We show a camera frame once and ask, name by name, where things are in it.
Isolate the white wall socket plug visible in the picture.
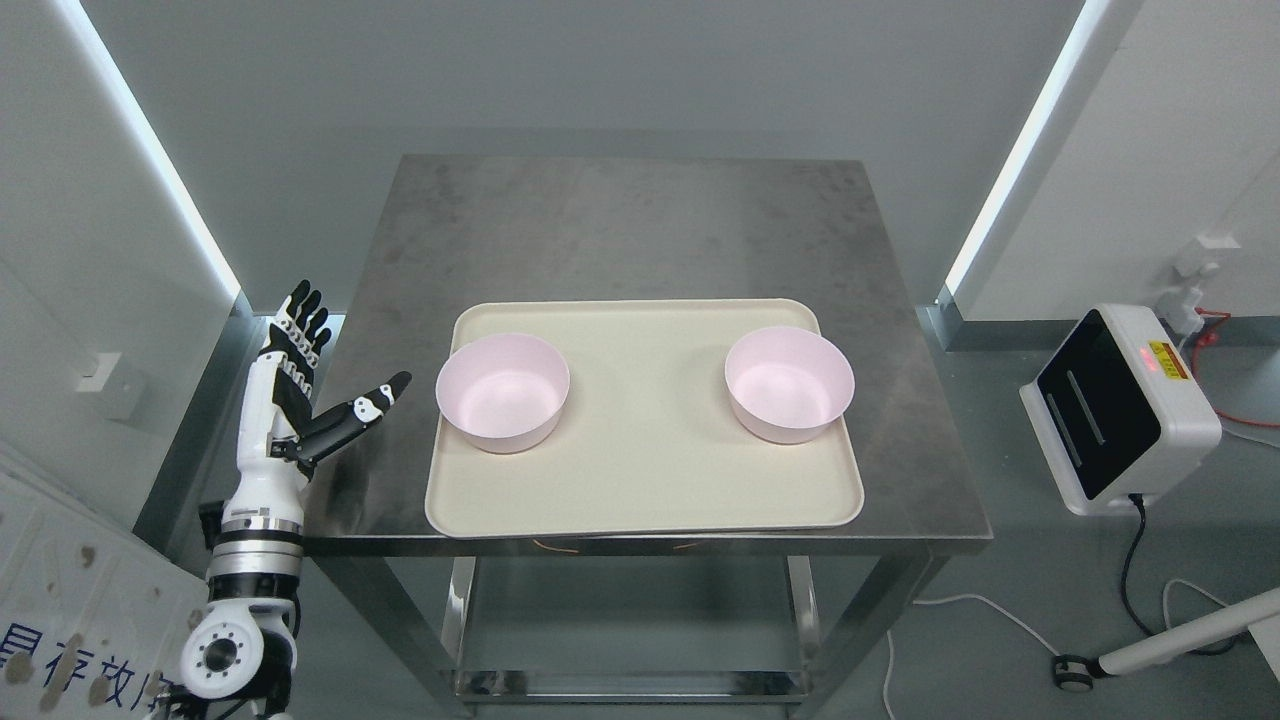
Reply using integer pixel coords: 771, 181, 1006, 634
1157, 234, 1242, 337

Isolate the led light strip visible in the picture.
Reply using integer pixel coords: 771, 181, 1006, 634
937, 1, 1110, 304
51, 1, 242, 300

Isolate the white cable on floor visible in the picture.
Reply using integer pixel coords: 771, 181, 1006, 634
882, 592, 1061, 720

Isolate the pink bowl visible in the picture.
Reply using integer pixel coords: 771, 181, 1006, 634
723, 325, 858, 445
434, 333, 571, 455

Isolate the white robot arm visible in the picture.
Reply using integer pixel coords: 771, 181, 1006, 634
148, 519, 303, 719

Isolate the black power cable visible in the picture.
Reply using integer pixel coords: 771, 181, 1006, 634
1117, 495, 1242, 656

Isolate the white wall switch box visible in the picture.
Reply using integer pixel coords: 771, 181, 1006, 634
76, 352, 148, 421

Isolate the red cable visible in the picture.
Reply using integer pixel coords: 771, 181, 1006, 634
1187, 310, 1280, 430

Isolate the white signboard with blue text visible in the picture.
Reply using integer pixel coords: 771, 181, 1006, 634
1, 475, 206, 719

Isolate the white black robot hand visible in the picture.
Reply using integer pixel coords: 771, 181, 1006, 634
220, 281, 412, 533

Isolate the left LED light strip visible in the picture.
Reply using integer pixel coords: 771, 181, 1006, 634
51, 1, 242, 300

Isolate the stainless steel table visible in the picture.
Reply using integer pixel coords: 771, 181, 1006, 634
305, 155, 993, 717

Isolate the white black box device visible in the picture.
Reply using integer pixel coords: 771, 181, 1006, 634
1019, 304, 1222, 518

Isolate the beige plastic tray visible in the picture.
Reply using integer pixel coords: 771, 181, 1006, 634
424, 299, 864, 539

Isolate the right LED light strip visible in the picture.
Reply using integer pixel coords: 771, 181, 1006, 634
937, 1, 1110, 304

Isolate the white stand leg with caster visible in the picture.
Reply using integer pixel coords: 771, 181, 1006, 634
1051, 588, 1279, 692

